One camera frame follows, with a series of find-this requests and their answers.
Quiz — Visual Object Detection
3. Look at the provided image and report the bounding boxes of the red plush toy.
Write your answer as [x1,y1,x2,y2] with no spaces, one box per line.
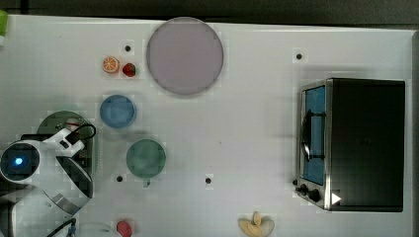
[117,220,132,237]

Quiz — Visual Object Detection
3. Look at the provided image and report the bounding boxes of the orange slice toy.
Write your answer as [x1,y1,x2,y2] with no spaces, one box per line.
[102,56,121,74]

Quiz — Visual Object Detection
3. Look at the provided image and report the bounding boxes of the green white bottle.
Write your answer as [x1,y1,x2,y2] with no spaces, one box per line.
[0,10,8,46]

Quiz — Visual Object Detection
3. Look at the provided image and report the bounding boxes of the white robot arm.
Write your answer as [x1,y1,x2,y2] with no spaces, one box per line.
[1,133,93,237]

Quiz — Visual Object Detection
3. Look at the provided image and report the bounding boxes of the red strawberry toy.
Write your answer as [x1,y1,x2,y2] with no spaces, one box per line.
[123,63,136,77]

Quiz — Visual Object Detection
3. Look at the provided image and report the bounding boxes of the black cable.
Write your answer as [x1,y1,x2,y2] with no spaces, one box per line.
[68,123,98,142]

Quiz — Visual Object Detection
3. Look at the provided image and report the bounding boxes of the peeled banana toy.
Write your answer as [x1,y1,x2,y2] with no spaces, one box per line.
[238,211,275,237]

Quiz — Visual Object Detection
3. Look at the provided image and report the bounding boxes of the blue round bowl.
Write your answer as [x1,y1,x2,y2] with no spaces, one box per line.
[100,95,136,129]

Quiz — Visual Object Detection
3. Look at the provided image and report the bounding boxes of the grey round plate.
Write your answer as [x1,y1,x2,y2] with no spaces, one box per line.
[146,17,223,96]

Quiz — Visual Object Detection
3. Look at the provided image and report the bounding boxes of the green cup with handle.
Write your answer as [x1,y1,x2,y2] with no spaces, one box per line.
[126,138,167,189]

